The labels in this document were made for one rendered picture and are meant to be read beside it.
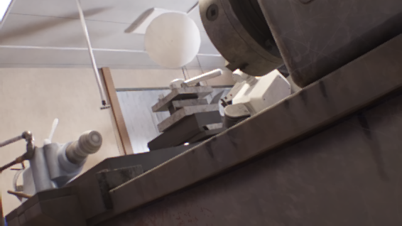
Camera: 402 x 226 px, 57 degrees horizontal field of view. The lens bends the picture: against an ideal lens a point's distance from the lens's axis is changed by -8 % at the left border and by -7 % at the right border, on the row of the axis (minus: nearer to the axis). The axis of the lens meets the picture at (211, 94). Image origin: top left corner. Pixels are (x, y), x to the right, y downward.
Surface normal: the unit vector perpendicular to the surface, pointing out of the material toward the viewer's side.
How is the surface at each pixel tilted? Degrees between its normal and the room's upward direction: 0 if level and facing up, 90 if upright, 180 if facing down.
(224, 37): 114
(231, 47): 125
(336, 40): 90
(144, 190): 90
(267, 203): 90
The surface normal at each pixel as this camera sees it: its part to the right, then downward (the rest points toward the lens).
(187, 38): 0.40, 0.14
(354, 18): -0.68, 0.04
